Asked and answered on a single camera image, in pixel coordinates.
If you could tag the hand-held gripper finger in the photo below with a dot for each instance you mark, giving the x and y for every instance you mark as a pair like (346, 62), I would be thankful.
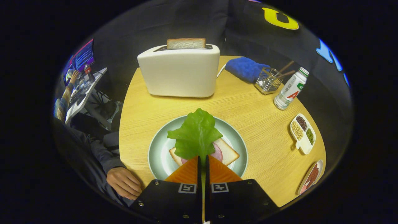
(199, 199)
(207, 199)

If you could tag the green lettuce leaf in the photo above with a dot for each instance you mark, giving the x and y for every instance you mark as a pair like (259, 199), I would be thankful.
(196, 133)

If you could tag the toasted bread slice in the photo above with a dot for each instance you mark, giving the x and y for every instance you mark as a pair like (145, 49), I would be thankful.
(186, 43)

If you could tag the pink ham slice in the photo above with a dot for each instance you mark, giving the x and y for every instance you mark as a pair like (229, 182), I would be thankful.
(217, 154)

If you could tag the white bread slice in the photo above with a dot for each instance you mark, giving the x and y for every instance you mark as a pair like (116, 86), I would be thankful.
(228, 152)

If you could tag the pale green plate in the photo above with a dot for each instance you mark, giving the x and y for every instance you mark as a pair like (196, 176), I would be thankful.
(158, 152)

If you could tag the white divided dish with beans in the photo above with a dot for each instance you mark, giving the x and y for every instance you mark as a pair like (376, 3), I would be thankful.
(303, 144)

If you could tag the white round plate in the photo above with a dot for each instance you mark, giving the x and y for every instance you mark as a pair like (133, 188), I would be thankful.
(320, 166)

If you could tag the white toaster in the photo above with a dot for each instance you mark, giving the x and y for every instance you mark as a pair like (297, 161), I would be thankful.
(178, 74)

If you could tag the white drink bottle red label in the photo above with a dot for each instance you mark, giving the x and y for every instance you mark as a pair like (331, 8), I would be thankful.
(289, 91)

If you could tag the blue cloth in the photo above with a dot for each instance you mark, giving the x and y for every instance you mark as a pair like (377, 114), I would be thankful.
(244, 68)

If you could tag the brown wooden chopstick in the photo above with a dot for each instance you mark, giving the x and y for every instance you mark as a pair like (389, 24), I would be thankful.
(286, 66)
(286, 74)

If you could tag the white office desk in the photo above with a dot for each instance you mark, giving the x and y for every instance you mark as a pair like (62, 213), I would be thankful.
(77, 107)

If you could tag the black keyboard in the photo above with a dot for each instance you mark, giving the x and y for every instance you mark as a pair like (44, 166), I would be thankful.
(79, 93)

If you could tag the red and black device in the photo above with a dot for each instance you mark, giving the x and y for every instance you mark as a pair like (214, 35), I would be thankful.
(88, 72)

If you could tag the black backdrop cloth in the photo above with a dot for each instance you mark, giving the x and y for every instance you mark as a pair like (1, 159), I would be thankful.
(174, 21)

